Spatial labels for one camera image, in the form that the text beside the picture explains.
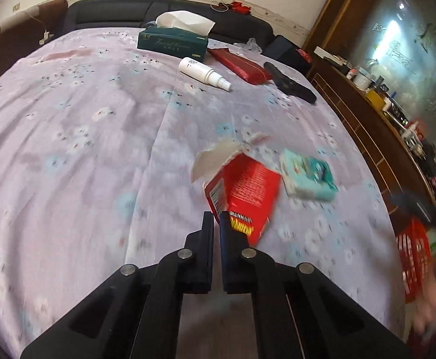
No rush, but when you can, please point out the red carton box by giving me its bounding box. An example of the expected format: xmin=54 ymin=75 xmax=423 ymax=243
xmin=191 ymin=135 xmax=281 ymax=247

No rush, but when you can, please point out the floral lilac tablecloth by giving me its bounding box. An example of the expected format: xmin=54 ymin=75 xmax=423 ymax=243
xmin=0 ymin=26 xmax=406 ymax=359

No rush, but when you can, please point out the clear plastic bag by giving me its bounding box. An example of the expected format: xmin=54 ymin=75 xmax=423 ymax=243
xmin=237 ymin=37 xmax=264 ymax=54

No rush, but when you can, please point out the dark red packet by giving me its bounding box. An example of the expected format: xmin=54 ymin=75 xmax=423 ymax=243
xmin=207 ymin=47 xmax=273 ymax=85

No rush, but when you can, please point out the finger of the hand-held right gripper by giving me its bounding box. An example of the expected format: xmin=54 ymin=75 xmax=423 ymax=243
xmin=388 ymin=190 xmax=436 ymax=248

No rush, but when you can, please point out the red plastic mesh basket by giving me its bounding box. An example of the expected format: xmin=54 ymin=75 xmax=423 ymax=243
xmin=396 ymin=217 xmax=434 ymax=303

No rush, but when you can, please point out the white spray bottle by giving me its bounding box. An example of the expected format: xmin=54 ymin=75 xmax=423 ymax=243
xmin=178 ymin=57 xmax=233 ymax=92

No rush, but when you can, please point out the yellow box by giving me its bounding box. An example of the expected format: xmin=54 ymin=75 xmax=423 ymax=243
xmin=366 ymin=90 xmax=385 ymax=111

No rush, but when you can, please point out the black elongated case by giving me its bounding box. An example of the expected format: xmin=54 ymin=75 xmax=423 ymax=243
xmin=264 ymin=61 xmax=318 ymax=105

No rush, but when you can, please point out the teal tissue pack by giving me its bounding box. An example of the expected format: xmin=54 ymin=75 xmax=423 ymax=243
xmin=280 ymin=148 xmax=339 ymax=200

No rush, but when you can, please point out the black bag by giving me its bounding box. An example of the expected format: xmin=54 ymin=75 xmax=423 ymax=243
xmin=267 ymin=35 xmax=312 ymax=77

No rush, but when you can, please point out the etched glass panel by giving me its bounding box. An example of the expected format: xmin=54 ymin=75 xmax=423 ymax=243
xmin=347 ymin=0 xmax=436 ymax=173

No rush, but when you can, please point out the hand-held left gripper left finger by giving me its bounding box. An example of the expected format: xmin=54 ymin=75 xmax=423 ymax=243
xmin=19 ymin=212 xmax=215 ymax=359

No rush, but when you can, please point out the white cup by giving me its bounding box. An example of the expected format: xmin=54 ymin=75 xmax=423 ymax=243
xmin=353 ymin=68 xmax=370 ymax=89

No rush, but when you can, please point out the brown armchair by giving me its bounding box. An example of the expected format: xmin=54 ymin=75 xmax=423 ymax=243
xmin=0 ymin=0 xmax=69 ymax=96

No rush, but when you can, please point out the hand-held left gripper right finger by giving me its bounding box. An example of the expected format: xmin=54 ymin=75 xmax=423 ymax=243
xmin=219 ymin=212 xmax=410 ymax=359

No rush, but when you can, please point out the black sofa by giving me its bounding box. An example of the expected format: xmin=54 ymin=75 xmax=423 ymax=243
xmin=64 ymin=0 xmax=312 ymax=77

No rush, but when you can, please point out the green tissue box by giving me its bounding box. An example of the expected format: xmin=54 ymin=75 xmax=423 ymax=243
xmin=137 ymin=10 xmax=216 ymax=63

